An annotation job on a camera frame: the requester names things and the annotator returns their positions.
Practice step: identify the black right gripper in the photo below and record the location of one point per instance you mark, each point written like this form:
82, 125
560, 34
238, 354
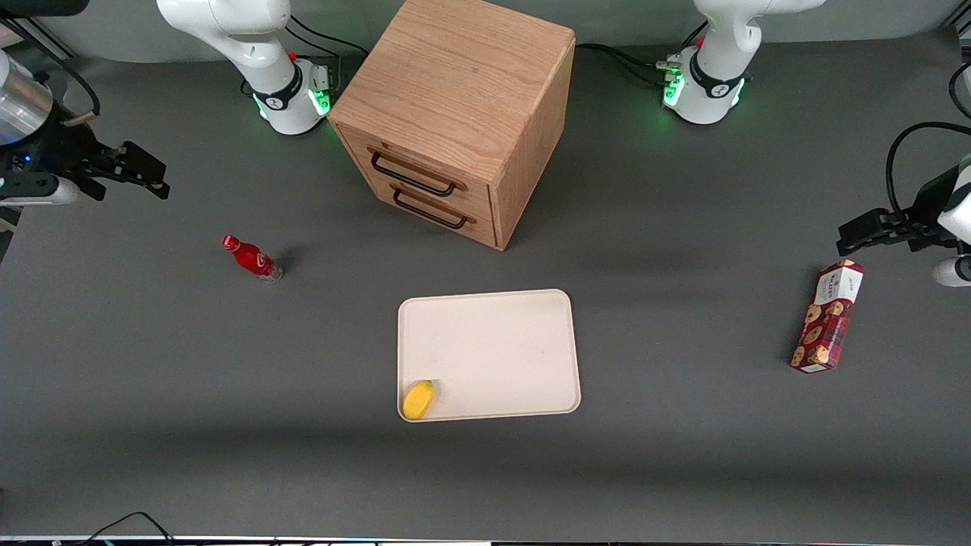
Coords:
67, 152

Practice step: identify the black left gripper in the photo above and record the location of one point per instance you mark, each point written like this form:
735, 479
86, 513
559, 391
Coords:
927, 202

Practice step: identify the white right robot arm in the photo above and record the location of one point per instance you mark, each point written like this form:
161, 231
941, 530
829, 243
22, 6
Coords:
254, 45

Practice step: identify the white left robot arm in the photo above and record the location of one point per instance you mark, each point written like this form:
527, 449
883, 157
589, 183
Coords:
717, 68

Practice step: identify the red coke bottle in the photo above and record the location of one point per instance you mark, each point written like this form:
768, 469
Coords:
250, 258

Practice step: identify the beige plastic tray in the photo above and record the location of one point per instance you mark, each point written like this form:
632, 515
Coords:
493, 349

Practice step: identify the red cookie box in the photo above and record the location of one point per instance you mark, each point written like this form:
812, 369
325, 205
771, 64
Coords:
827, 318

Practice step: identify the wooden drawer cabinet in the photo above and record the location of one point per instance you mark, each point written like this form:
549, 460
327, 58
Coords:
455, 98

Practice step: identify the yellow lemon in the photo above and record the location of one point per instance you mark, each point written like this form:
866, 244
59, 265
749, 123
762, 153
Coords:
418, 400

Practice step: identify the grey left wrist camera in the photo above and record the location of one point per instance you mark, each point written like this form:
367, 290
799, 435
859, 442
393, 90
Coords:
954, 271

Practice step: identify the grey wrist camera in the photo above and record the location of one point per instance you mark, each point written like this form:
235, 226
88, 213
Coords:
38, 191
954, 271

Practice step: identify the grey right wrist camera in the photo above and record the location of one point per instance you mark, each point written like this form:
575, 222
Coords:
38, 191

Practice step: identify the black metal frame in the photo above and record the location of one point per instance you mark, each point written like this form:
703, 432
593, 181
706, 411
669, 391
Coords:
30, 30

